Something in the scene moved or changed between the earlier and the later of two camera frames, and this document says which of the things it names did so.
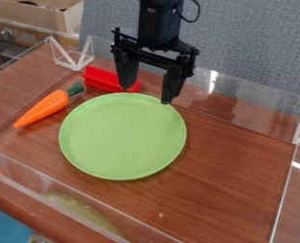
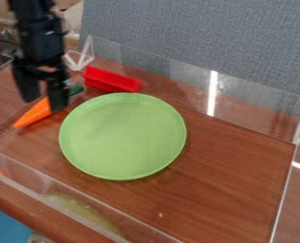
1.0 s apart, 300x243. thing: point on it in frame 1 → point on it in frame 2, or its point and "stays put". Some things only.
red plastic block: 106,79 stays put
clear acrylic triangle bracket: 72,60 stays put
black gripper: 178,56 → 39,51
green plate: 122,136 stays put
